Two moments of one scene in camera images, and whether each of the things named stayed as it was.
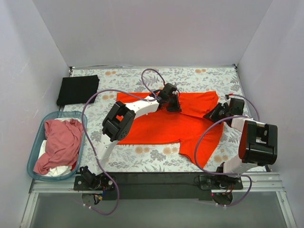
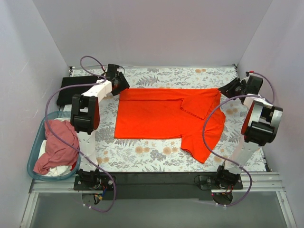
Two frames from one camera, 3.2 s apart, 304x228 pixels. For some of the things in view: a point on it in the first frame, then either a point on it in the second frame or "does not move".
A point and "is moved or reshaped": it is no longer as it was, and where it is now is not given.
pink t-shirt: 62,139 does not move
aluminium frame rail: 263,183 does not move
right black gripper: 215,114 -> 231,86
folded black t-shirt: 78,90 does not move
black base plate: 160,186 does not move
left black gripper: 173,104 -> 121,82
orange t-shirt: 200,137 is moved or reshaped
